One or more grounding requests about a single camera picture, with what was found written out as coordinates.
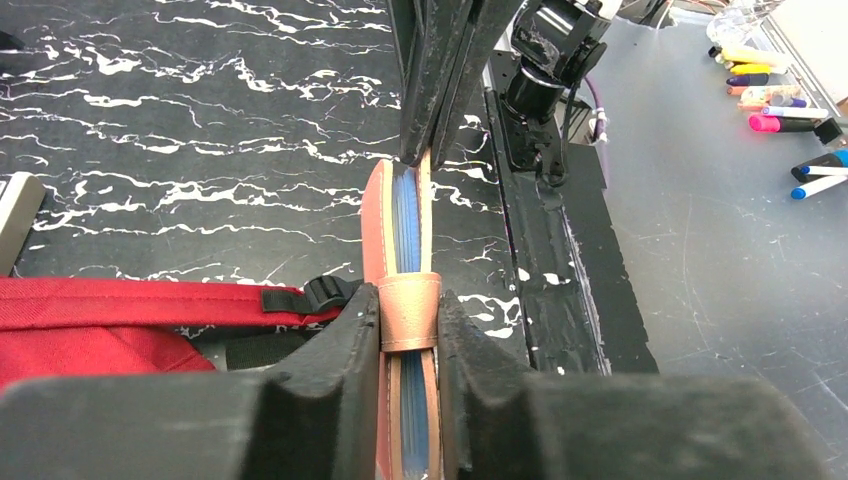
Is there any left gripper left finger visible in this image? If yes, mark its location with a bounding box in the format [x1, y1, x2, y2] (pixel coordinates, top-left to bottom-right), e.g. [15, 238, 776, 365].
[1, 284, 379, 479]

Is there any black blue marker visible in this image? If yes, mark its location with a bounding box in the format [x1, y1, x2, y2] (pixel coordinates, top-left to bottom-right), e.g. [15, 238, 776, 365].
[790, 149, 847, 184]

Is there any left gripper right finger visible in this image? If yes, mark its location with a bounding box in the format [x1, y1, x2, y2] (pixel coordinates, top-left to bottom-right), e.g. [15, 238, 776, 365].
[437, 292, 829, 479]

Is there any pink highlighter marker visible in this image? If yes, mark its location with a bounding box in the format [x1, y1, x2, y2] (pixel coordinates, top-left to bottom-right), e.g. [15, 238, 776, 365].
[748, 106, 847, 144]

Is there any yellow highlighter marker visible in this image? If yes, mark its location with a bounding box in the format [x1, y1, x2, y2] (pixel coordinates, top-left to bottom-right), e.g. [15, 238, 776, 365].
[708, 46, 792, 75]

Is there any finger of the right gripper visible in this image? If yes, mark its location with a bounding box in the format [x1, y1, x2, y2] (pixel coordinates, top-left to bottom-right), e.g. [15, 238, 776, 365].
[387, 0, 472, 166]
[430, 1, 523, 169]

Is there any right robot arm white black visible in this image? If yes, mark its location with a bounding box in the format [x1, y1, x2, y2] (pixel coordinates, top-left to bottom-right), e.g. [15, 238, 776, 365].
[387, 1, 621, 168]

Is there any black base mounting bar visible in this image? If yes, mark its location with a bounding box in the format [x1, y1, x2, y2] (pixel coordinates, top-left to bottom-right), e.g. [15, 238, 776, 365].
[484, 51, 658, 375]

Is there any red student backpack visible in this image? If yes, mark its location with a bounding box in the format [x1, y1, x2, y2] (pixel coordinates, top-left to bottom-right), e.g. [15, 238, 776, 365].
[1, 276, 359, 389]

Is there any blue capped white marker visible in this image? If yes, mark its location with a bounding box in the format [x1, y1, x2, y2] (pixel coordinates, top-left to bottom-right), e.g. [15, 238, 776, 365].
[790, 175, 847, 200]

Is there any purple marker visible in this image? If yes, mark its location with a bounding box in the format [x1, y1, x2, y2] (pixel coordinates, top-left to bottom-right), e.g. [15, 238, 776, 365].
[726, 73, 770, 87]

